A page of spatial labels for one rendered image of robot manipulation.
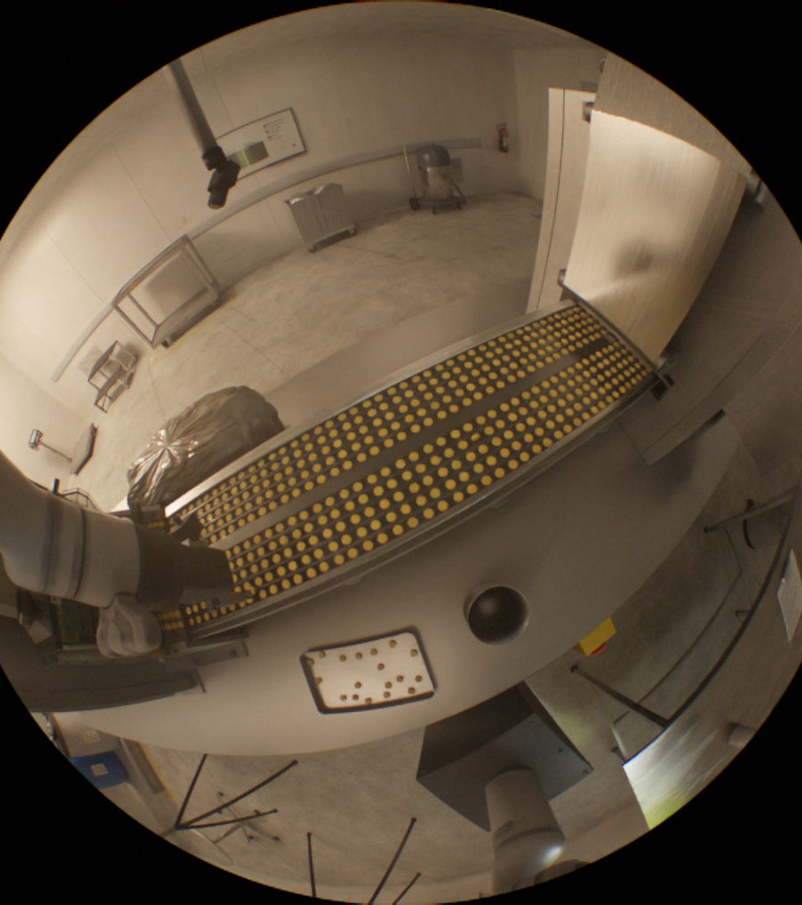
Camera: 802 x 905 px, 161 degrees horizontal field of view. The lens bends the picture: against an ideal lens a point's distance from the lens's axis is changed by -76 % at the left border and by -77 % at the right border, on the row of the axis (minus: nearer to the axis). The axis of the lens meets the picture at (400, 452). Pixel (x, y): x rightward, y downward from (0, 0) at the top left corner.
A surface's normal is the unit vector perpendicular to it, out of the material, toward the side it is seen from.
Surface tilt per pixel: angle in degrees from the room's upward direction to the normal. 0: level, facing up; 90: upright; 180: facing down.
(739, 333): 90
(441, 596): 0
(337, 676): 0
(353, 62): 90
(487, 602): 0
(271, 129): 90
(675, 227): 90
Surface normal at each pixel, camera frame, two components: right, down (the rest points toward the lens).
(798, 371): -0.88, 0.47
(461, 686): -0.15, -0.41
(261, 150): 0.45, 0.78
